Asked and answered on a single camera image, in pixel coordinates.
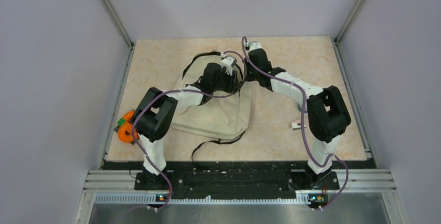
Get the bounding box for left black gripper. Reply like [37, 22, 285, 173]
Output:
[211, 66, 241, 94]

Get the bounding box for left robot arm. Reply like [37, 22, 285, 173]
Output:
[131, 62, 241, 189]

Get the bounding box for blue lidded jar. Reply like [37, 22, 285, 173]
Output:
[297, 103, 308, 114]

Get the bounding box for beige canvas backpack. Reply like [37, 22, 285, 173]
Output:
[172, 50, 252, 144]

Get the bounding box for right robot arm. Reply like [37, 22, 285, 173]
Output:
[243, 46, 352, 189]

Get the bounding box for pink orange marker pen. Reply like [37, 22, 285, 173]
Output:
[291, 121, 307, 130]

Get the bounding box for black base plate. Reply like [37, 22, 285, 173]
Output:
[134, 161, 340, 200]

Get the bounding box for orange tape dispenser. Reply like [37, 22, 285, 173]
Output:
[114, 110, 135, 144]

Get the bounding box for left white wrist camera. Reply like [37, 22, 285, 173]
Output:
[220, 52, 237, 76]

